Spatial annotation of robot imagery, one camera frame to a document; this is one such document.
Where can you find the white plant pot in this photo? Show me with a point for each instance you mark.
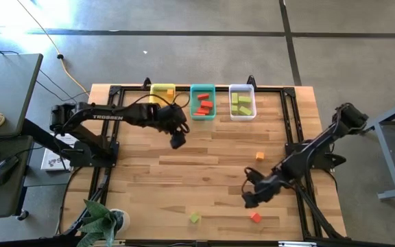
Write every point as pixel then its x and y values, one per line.
pixel 125 221

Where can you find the red foam cube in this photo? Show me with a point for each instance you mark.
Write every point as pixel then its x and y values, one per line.
pixel 256 217

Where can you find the grey metal stand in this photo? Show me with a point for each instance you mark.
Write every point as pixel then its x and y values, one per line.
pixel 387 161

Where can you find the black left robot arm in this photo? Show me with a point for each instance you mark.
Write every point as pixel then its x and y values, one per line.
pixel 115 116

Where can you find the black aluminium table frame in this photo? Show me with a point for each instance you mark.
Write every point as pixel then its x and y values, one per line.
pixel 273 89

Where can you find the green foam cube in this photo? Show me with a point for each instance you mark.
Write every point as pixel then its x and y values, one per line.
pixel 194 218

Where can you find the teal plastic bin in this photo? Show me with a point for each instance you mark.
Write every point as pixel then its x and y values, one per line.
pixel 194 99

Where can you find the yellow plastic bin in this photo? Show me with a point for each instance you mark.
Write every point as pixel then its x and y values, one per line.
pixel 158 91

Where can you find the potted green plant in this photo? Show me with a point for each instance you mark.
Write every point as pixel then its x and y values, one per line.
pixel 98 223

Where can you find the red foam block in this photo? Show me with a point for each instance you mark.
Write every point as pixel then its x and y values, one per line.
pixel 203 110
pixel 198 114
pixel 203 96

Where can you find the black computer mouse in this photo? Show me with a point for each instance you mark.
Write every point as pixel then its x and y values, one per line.
pixel 3 169

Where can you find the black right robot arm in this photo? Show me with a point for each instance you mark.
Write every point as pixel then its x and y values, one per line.
pixel 307 158

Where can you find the silver metal bracket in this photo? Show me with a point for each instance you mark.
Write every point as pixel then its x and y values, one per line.
pixel 297 244

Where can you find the clear plastic bin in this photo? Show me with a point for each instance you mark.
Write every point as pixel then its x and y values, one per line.
pixel 242 90

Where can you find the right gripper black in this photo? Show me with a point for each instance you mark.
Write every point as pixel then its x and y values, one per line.
pixel 267 187

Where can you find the white printed box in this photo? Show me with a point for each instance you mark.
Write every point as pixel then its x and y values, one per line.
pixel 50 163

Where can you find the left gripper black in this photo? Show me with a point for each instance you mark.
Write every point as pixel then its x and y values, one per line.
pixel 171 118

